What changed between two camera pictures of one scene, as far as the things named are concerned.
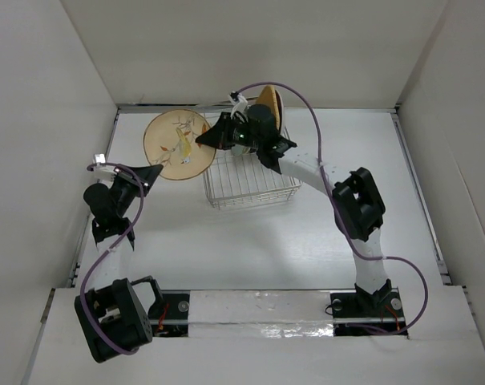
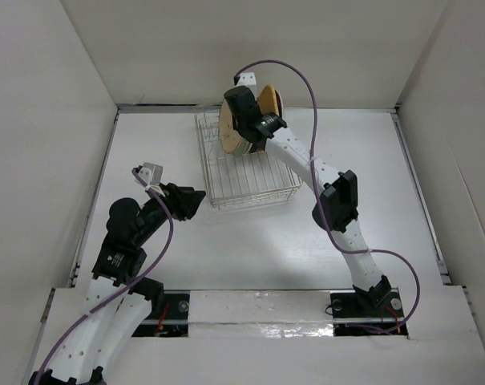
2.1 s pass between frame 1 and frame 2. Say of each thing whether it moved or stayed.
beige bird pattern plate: moved
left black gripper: moved
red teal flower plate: stayed
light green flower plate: stayed
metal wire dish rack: stayed
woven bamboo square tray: stayed
